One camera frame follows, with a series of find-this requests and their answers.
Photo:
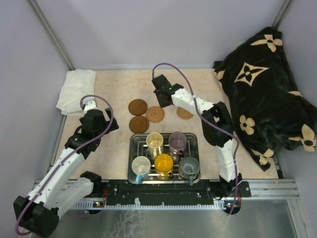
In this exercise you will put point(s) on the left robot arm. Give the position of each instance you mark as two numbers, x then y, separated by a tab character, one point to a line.
40	211

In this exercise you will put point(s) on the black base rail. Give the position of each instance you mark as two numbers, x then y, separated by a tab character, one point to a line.
204	192

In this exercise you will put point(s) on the dark wooden coaster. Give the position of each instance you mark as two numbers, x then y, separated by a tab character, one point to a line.
139	124
137	107

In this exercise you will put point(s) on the yellow cup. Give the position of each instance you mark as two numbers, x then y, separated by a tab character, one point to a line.
164	164

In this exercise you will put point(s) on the white mug blue handle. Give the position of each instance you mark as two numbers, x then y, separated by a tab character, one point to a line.
141	167

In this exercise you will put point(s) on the black floral blanket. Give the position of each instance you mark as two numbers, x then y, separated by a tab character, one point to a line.
267	108

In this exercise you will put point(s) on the white folded cloth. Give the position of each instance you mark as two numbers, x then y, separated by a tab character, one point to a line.
78	83

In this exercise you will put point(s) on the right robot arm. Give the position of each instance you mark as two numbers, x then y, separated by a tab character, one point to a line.
216	125

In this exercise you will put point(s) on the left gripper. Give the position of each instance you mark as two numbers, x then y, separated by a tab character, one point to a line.
107	123

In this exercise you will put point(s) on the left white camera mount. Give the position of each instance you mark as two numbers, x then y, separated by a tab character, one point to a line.
87	105

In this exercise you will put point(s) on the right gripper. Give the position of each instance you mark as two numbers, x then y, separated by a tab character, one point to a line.
162	104

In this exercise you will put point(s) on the grey mug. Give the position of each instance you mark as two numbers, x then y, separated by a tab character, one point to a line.
189	168

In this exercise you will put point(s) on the cream tall cup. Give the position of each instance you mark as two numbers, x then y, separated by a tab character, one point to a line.
155	144

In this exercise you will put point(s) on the metal tray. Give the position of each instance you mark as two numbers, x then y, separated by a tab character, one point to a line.
138	147

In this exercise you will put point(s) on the woven rattan coaster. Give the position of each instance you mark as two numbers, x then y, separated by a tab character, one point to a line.
155	114
184	114

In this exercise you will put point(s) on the purple translucent cup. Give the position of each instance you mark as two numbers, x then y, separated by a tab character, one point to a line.
177	144

